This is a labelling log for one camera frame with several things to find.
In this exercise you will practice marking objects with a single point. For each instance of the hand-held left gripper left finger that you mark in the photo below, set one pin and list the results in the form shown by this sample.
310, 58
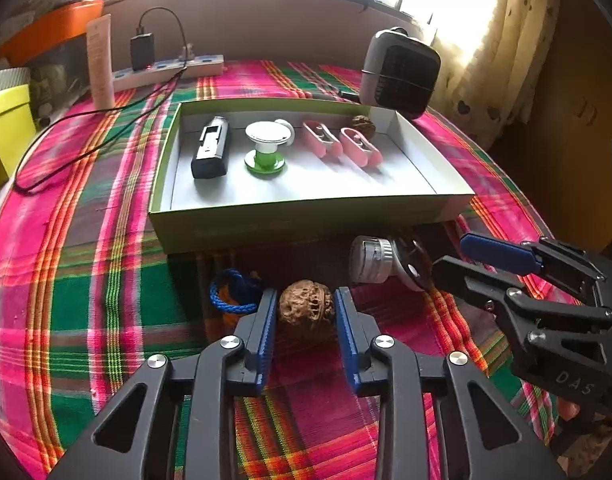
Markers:
266, 340

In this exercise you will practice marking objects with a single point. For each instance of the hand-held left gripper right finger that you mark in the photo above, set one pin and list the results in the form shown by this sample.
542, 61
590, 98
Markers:
348, 345

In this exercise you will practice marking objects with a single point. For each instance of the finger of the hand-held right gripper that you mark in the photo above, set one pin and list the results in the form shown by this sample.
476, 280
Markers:
496, 252
466, 277

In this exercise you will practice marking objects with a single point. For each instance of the brown walnut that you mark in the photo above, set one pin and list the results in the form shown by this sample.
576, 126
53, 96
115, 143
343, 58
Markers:
306, 307
362, 124

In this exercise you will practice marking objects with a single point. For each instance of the green and white cardboard box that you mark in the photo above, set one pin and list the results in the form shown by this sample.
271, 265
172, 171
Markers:
311, 180

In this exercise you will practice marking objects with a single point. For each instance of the white and green spool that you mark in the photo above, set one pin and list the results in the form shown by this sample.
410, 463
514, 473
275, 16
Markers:
266, 145

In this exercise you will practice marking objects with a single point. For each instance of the person's right hand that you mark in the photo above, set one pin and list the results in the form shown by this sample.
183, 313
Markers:
568, 408

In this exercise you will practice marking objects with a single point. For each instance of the black round gadget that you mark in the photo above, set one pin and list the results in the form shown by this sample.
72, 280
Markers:
413, 260

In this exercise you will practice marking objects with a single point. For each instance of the silver round jar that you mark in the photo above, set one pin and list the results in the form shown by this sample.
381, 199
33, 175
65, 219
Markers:
368, 260

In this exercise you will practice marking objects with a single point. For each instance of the brown wooden cabinet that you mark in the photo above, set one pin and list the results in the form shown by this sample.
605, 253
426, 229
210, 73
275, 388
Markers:
576, 85

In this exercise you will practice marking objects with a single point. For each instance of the cream heart print curtain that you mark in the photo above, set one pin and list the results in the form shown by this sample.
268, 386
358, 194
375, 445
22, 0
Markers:
516, 60

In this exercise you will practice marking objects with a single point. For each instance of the pink green plaid tablecloth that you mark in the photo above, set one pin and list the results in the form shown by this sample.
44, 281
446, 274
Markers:
86, 260

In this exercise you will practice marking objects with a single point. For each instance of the grey space heater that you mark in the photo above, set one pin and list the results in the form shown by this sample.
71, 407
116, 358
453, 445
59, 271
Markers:
403, 77

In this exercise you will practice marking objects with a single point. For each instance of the black rectangular device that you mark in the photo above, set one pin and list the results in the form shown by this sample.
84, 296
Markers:
211, 147

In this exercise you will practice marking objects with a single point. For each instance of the black pen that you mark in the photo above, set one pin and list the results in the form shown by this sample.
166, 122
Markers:
333, 94

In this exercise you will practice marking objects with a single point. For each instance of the white power strip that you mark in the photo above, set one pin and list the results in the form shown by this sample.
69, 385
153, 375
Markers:
171, 67

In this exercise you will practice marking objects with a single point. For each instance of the black charger plug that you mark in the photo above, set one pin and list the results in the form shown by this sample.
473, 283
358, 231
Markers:
142, 51

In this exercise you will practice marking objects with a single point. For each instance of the pale pink cream tube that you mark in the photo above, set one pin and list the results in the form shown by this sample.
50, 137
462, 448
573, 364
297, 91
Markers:
101, 65

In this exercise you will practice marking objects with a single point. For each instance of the yellow box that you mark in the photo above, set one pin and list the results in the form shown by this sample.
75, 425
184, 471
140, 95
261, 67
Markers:
6, 130

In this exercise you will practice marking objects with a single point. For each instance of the striped grey box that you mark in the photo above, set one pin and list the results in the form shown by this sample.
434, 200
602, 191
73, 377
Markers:
6, 77

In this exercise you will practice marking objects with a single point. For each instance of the orange box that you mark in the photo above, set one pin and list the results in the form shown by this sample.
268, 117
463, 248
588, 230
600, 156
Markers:
51, 25

